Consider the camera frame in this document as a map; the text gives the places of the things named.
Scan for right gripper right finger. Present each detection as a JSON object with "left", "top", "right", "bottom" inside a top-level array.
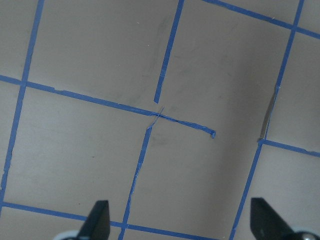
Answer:
[{"left": 250, "top": 197, "right": 295, "bottom": 240}]

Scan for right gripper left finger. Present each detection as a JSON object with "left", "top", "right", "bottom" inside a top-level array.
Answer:
[{"left": 77, "top": 200, "right": 111, "bottom": 240}]

